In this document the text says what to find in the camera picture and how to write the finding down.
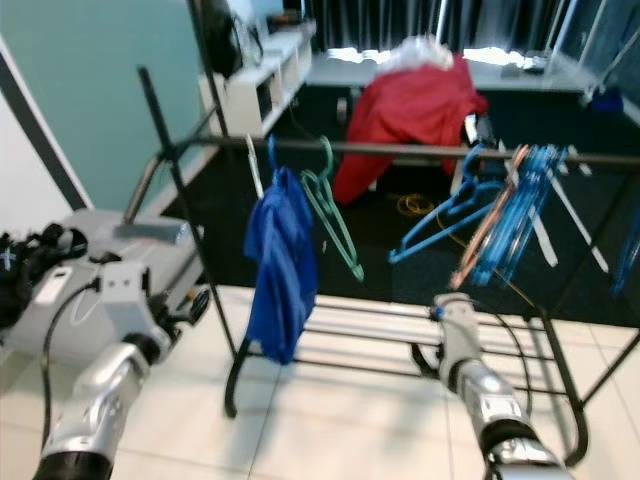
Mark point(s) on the light blue plastic hanger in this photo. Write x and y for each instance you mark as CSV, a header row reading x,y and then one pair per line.
x,y
435,232

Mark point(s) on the copper pink hanger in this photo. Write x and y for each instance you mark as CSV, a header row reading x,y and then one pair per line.
x,y
484,230

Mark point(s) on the grey flat box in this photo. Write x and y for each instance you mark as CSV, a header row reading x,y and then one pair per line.
x,y
145,231

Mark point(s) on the small black device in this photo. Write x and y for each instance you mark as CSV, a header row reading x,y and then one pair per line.
x,y
104,259

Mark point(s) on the blue hanging garment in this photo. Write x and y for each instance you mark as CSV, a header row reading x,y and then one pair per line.
x,y
280,270

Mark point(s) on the grey padded ottoman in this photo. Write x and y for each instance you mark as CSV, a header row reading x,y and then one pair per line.
x,y
90,235

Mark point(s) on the small white device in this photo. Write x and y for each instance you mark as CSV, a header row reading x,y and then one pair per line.
x,y
52,285

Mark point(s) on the black backpack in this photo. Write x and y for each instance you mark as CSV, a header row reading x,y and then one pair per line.
x,y
25,270

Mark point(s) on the white shelf unit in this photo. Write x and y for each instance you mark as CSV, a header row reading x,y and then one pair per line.
x,y
250,100

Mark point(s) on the black metal clothes rack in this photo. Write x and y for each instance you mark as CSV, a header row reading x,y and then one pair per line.
x,y
410,150

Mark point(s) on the black bag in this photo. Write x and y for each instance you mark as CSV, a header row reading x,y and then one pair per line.
x,y
220,35

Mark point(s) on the red cloth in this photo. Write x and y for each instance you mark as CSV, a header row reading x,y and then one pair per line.
x,y
410,110

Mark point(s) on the dark curtain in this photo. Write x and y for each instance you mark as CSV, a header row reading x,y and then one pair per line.
x,y
370,20

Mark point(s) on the bunch of blue hangers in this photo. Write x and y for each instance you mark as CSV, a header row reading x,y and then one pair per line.
x,y
520,220

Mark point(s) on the white plastic bag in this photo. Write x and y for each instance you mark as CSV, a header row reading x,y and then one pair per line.
x,y
420,52

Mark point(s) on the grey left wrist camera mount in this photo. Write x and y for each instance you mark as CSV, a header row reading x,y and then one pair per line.
x,y
145,300

